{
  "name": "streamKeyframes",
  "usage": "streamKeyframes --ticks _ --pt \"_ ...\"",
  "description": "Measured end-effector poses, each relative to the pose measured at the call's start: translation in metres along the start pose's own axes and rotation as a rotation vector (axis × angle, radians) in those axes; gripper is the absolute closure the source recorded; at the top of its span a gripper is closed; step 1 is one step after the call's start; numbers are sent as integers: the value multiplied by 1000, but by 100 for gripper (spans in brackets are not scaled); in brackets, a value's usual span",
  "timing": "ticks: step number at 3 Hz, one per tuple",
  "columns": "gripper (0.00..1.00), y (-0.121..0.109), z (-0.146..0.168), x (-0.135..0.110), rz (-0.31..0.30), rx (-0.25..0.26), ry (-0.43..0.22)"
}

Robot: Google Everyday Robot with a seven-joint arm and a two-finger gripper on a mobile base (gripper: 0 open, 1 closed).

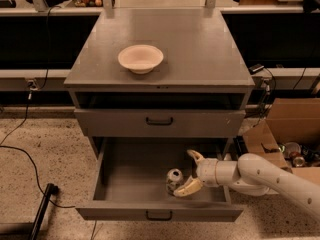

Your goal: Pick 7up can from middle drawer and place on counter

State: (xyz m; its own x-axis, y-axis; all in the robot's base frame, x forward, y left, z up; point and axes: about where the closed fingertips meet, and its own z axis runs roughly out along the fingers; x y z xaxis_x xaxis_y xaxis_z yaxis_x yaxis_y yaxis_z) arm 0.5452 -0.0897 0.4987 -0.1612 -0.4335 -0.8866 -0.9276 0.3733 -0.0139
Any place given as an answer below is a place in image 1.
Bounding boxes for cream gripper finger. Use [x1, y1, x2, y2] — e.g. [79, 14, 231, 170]
[187, 149, 204, 165]
[173, 176, 203, 197]

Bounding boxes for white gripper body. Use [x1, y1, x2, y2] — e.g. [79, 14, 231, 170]
[196, 158, 218, 187]

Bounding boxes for white green 7up can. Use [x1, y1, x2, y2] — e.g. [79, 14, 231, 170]
[166, 169, 183, 194]

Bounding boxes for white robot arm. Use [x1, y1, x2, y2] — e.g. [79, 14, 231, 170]
[173, 149, 320, 221]

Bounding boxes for open grey lower drawer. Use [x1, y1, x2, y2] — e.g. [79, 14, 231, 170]
[76, 138, 242, 222]

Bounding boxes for grey metal drawer cabinet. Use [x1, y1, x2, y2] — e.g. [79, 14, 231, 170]
[64, 8, 254, 151]

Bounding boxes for closed grey upper drawer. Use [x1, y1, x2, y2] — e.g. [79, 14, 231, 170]
[75, 109, 245, 138]

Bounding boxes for open cardboard box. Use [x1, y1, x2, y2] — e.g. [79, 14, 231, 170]
[242, 98, 320, 184]

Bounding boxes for cans inside cardboard box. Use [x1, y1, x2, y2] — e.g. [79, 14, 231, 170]
[279, 142, 320, 168]

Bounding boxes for small black device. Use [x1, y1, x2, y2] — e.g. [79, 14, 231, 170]
[248, 64, 264, 75]

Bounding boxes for white paper bowl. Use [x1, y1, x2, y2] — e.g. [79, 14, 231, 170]
[118, 45, 164, 74]

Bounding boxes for black metal bar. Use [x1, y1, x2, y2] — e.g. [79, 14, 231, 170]
[28, 183, 58, 240]

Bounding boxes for black floor cable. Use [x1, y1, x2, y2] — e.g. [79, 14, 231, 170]
[0, 5, 76, 209]

